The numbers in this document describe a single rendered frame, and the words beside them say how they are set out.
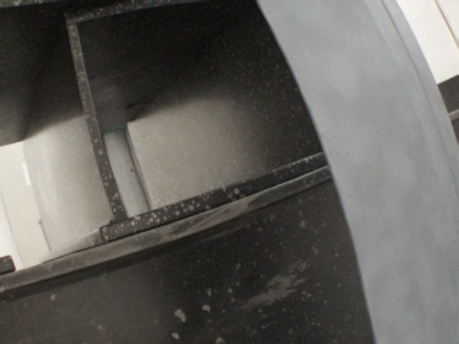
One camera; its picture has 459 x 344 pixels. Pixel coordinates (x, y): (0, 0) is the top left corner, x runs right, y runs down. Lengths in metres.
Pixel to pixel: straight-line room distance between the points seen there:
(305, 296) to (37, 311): 0.26
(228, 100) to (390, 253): 0.38
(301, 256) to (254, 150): 0.18
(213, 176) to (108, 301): 0.35
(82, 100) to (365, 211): 0.23
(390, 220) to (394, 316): 0.07
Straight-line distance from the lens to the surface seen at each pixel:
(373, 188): 0.29
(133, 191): 1.68
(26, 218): 3.46
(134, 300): 0.39
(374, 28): 0.34
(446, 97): 1.02
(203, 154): 0.70
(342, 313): 0.51
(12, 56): 0.48
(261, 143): 0.59
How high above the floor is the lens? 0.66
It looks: 4 degrees up
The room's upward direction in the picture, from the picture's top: 20 degrees counter-clockwise
